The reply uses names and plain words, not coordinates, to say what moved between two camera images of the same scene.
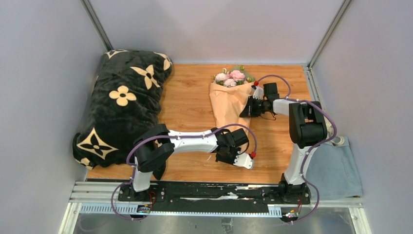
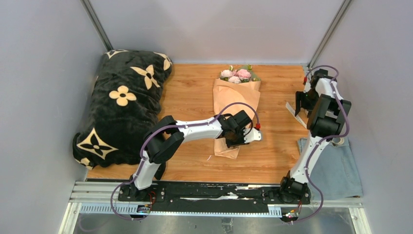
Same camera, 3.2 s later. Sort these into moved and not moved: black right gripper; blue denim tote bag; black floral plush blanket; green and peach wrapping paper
Moved: green and peach wrapping paper; black right gripper
Not moved: black floral plush blanket; blue denim tote bag
